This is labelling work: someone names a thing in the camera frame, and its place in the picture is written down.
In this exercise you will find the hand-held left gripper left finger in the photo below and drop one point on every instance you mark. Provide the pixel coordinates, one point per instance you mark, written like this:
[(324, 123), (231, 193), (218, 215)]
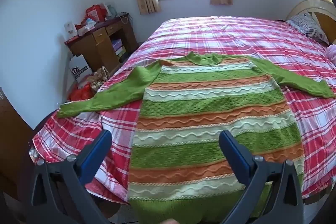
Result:
[(98, 150)]

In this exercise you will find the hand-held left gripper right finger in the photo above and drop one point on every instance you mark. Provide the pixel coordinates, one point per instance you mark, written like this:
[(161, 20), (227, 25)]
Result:
[(232, 150)]

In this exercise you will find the green orange striped knit sweater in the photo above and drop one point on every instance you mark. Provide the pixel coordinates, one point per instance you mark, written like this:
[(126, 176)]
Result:
[(210, 98)]

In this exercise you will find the red plastic bag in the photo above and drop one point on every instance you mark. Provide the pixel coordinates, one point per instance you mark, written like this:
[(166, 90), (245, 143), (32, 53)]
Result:
[(80, 94)]

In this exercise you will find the brown patterned bag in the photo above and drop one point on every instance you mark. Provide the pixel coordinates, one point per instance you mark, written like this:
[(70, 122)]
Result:
[(99, 77)]

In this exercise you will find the white paper shopping bag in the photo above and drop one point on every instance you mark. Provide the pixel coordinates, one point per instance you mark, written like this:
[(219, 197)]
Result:
[(80, 69)]

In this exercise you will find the brown wooden door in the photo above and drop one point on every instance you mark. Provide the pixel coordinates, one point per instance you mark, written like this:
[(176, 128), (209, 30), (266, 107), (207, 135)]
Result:
[(11, 140)]

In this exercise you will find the brown wooden desk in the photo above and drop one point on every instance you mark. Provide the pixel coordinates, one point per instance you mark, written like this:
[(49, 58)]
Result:
[(97, 48)]

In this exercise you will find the purple box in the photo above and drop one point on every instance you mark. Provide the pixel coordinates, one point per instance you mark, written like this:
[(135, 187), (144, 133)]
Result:
[(116, 43)]

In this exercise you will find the red plaid bed sheet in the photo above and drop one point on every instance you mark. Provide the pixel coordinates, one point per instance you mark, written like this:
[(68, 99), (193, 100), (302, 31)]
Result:
[(236, 37)]

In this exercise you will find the white flat box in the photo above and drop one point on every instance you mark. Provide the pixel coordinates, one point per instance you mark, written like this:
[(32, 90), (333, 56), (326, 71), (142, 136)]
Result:
[(86, 28)]

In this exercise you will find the white upright carton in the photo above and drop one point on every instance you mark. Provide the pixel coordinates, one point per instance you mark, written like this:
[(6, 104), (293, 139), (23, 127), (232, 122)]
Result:
[(70, 29)]

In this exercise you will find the red gift box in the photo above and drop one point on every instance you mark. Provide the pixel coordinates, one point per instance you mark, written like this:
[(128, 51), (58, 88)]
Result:
[(95, 13)]

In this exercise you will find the pink cloth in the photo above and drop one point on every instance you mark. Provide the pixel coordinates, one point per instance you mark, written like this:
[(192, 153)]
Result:
[(332, 53)]

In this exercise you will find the grey striped pillow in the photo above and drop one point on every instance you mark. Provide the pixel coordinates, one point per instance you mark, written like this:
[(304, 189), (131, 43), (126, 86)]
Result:
[(307, 24)]

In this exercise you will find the cream wooden headboard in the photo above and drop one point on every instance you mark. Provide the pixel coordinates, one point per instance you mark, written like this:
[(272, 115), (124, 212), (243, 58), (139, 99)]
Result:
[(312, 5)]

